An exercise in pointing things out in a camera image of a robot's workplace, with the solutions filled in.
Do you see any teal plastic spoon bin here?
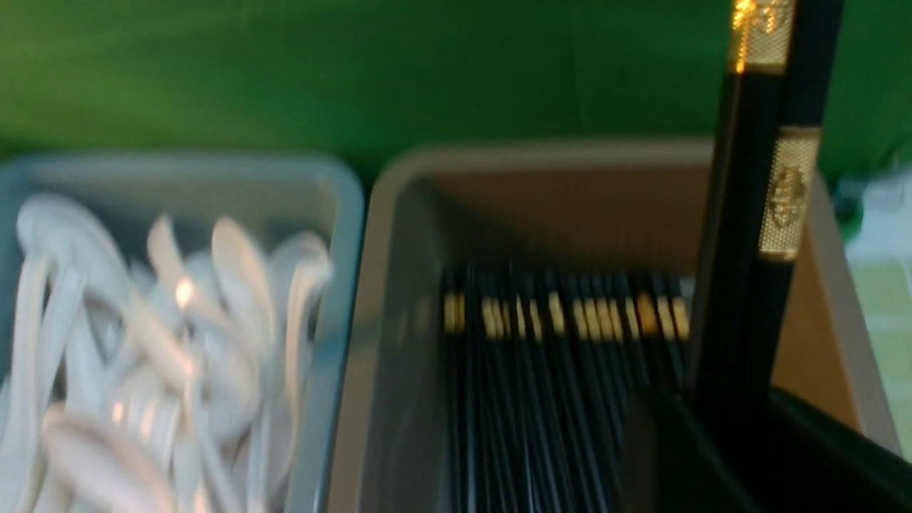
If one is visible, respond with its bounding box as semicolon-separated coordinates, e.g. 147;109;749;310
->
2;150;365;512

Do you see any pile of white spoons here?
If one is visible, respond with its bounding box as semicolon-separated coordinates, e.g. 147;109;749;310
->
2;194;333;512

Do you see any grey-brown plastic chopstick bin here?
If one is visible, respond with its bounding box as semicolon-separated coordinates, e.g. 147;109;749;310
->
324;139;902;513

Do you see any black chopstick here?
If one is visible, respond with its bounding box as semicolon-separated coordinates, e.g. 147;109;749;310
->
736;1;844;428
687;1;796;426

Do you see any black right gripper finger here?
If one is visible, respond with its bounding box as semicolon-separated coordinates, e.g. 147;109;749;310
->
620;388;911;512

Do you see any green backdrop cloth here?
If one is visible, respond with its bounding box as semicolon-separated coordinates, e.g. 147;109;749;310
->
0;0;912;187

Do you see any black chopsticks bundle in bin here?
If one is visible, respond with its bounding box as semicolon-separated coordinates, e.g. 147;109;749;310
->
440;265;693;512

